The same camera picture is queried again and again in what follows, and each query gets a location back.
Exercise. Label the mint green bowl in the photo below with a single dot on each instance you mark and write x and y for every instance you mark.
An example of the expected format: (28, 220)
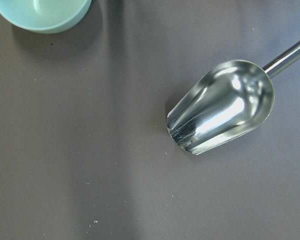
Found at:
(44, 16)

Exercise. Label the steel ice scoop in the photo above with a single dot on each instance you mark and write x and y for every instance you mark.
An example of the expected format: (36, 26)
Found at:
(232, 99)

